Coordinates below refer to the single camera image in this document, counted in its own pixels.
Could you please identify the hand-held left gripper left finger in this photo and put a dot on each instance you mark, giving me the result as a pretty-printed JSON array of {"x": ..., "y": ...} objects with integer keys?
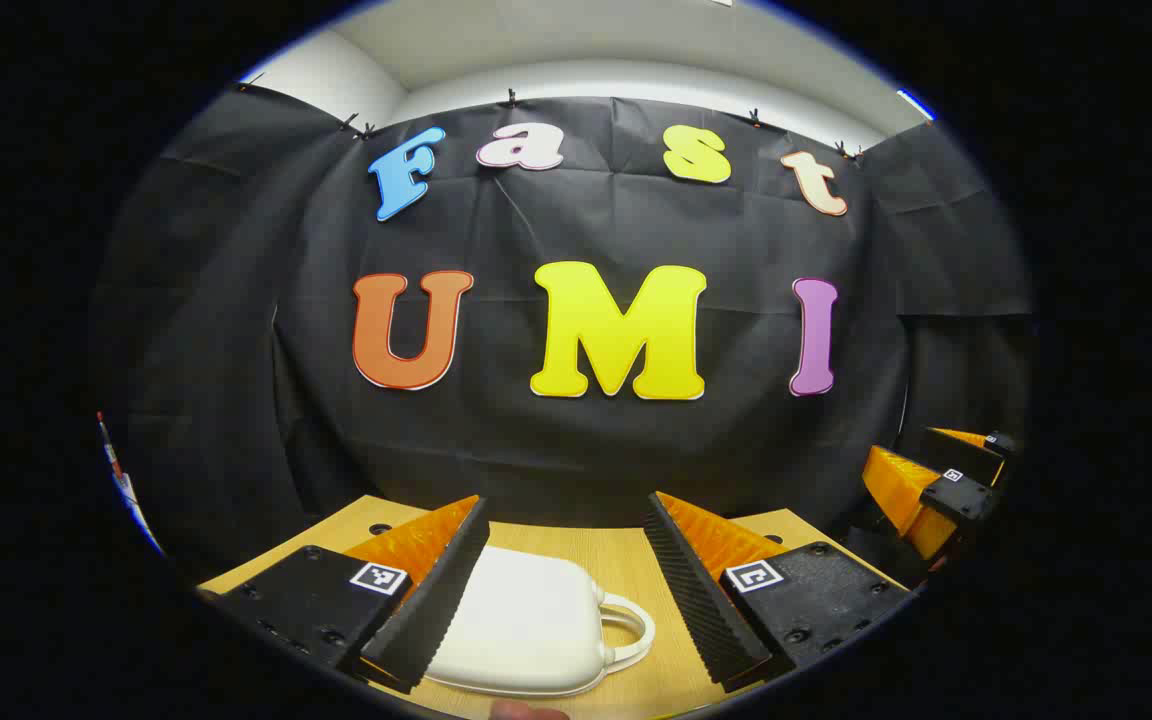
[{"x": 441, "y": 595}]

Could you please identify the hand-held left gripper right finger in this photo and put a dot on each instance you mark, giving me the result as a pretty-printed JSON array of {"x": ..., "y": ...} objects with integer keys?
[{"x": 701, "y": 600}]

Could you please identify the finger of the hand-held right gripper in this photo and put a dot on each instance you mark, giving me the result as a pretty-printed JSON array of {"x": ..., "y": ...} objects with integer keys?
[
  {"x": 896, "y": 490},
  {"x": 966, "y": 455}
]

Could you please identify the white suitcase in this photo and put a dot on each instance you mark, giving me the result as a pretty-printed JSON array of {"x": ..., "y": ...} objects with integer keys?
[{"x": 536, "y": 620}]

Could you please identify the black backdrop cloth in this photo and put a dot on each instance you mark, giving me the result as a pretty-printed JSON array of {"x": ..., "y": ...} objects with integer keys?
[{"x": 496, "y": 450}]

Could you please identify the colourful printed banner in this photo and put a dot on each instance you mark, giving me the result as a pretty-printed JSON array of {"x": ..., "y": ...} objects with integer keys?
[{"x": 116, "y": 470}]

